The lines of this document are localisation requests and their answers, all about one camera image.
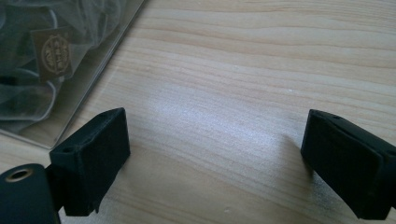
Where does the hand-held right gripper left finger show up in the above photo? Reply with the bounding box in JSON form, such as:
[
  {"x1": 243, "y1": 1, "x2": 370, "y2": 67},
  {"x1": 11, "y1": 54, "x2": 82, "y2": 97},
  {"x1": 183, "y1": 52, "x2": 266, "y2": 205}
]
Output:
[{"x1": 45, "y1": 106, "x2": 132, "y2": 217}]

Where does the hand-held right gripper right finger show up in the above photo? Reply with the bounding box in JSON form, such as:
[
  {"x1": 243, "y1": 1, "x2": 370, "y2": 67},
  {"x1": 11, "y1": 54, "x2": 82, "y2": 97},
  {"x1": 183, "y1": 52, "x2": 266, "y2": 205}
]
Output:
[{"x1": 300, "y1": 108, "x2": 396, "y2": 221}]

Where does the clear plastic bag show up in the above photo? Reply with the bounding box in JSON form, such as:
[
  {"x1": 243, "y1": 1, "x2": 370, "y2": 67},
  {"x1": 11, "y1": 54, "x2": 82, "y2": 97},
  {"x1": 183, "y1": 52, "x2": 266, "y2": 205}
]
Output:
[{"x1": 0, "y1": 0, "x2": 148, "y2": 150}]

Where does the brown tag with gold print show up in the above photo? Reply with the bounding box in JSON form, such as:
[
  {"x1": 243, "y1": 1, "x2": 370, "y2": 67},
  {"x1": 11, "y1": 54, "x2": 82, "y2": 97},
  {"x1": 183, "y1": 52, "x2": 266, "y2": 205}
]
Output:
[{"x1": 30, "y1": 25, "x2": 75, "y2": 84}]

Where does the grey mesh pouch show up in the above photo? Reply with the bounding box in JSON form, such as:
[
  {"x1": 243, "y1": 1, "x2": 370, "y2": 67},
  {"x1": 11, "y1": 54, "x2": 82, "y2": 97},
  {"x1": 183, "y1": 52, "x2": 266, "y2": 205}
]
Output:
[{"x1": 0, "y1": 0, "x2": 128, "y2": 134}]

